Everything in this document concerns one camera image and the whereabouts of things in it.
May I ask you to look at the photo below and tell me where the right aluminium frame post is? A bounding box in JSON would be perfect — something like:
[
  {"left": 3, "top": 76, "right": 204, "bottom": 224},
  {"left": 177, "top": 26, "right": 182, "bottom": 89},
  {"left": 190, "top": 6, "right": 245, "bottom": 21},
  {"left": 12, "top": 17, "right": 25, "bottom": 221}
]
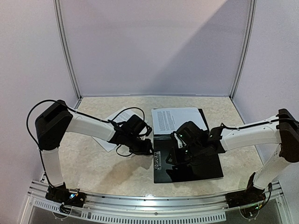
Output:
[{"left": 229, "top": 0, "right": 257, "bottom": 101}]

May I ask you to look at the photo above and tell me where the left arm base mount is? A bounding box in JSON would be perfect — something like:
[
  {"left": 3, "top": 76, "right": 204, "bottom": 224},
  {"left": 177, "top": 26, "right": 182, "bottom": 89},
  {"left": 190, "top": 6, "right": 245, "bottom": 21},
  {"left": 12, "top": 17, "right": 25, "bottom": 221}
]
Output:
[{"left": 45, "top": 183, "right": 86, "bottom": 208}]

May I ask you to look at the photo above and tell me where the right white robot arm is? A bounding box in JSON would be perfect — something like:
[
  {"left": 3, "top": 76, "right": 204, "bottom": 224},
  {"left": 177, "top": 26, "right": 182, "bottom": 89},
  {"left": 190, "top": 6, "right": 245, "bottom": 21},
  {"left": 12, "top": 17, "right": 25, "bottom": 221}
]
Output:
[{"left": 165, "top": 109, "right": 299, "bottom": 203}]

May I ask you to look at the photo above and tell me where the printed paper stack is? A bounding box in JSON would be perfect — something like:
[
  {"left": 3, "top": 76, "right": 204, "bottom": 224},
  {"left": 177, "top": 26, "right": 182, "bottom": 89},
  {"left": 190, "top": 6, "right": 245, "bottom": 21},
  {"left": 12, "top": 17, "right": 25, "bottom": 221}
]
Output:
[{"left": 92, "top": 106, "right": 145, "bottom": 153}]

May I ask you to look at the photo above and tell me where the perforated white cable tray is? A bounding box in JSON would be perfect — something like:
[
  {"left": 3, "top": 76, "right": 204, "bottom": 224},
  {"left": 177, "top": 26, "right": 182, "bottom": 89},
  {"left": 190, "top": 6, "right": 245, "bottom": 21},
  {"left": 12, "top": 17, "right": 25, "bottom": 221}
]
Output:
[{"left": 28, "top": 199, "right": 227, "bottom": 224}]

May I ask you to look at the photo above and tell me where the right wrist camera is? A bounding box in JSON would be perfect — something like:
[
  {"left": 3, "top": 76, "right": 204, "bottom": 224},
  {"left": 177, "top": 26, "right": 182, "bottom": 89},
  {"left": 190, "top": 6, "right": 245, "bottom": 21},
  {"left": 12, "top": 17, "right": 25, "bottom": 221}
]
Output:
[{"left": 171, "top": 132, "right": 186, "bottom": 148}]

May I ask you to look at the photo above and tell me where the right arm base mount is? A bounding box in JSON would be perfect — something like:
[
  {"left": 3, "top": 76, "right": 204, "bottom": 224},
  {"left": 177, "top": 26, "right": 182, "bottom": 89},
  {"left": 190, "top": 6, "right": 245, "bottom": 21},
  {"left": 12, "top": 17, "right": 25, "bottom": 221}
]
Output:
[{"left": 225, "top": 172, "right": 271, "bottom": 209}]

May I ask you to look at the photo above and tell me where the curved aluminium rail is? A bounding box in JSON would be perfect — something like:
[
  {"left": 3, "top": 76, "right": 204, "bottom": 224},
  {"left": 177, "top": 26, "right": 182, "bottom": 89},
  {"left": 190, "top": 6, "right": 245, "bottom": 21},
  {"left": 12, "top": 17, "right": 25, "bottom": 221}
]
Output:
[{"left": 27, "top": 179, "right": 285, "bottom": 213}]

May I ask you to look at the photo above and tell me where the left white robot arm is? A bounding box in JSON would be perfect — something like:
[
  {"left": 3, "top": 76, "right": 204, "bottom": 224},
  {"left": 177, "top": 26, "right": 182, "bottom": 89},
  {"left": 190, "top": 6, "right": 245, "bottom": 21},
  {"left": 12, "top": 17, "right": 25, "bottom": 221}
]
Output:
[{"left": 35, "top": 100, "right": 153, "bottom": 203}]

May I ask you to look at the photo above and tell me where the black file folder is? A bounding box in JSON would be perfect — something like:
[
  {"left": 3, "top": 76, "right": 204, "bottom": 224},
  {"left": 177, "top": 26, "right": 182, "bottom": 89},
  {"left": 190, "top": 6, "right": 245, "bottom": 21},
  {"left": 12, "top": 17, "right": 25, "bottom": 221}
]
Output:
[{"left": 151, "top": 107, "right": 224, "bottom": 183}]

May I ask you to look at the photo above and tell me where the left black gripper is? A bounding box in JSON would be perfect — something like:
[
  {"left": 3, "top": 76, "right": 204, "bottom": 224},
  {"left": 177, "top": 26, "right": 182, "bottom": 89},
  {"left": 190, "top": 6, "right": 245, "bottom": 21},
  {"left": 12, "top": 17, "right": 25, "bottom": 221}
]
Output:
[{"left": 125, "top": 134, "right": 155, "bottom": 156}]

